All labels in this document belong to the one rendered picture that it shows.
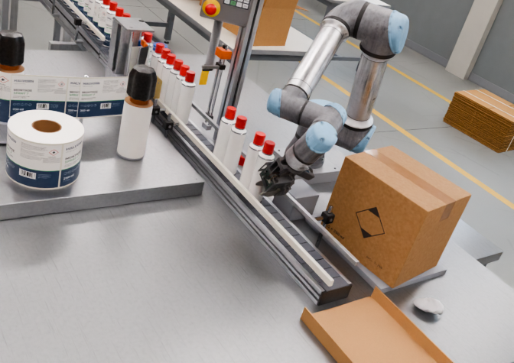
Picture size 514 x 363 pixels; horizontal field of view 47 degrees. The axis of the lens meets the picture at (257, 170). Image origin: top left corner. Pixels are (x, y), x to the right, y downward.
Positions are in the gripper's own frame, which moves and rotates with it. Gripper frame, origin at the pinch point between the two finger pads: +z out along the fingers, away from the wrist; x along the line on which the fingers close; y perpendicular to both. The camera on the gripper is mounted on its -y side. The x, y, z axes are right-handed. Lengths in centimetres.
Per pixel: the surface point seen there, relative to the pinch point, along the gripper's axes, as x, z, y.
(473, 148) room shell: -76, 152, -356
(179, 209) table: -3.9, 14.3, 22.7
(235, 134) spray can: -21.3, 1.1, 2.7
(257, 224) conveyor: 8.9, 2.2, 6.0
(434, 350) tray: 59, -25, -12
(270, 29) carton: -142, 87, -117
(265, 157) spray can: -8.0, -8.1, 2.2
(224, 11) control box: -64, -8, -5
